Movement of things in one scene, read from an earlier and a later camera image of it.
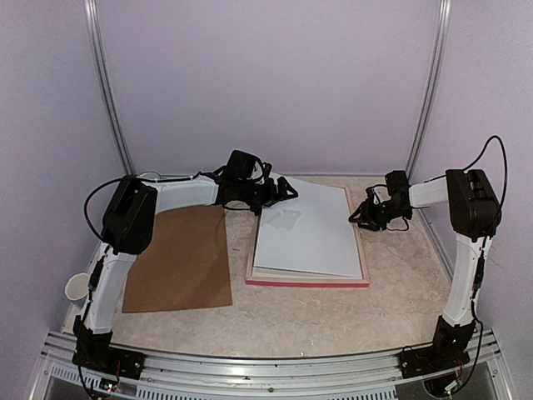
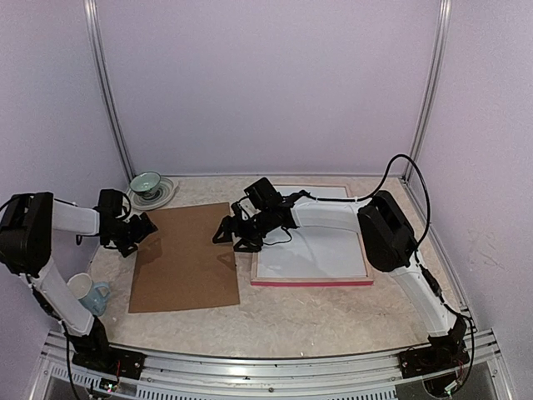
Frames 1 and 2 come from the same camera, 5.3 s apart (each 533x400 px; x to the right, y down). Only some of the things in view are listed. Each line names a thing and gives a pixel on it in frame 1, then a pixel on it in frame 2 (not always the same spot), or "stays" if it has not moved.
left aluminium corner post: x=91 y=13 stays
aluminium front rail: x=380 y=376 stays
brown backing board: x=184 y=265 stays
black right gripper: x=366 y=211 to x=226 y=222
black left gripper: x=272 y=195 to x=144 y=231
